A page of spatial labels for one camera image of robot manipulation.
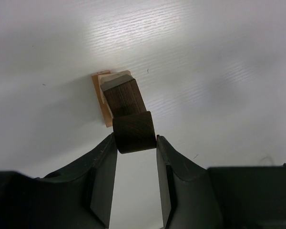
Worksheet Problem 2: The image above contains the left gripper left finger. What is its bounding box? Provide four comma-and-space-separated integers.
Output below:
0, 135, 117, 229

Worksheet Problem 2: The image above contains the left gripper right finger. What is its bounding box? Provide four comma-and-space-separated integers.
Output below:
156, 136, 286, 229

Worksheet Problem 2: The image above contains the small dark wood cube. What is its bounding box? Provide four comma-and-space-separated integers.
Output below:
112, 111, 156, 154

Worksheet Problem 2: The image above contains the dark wood arch block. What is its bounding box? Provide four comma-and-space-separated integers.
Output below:
100, 74, 147, 118

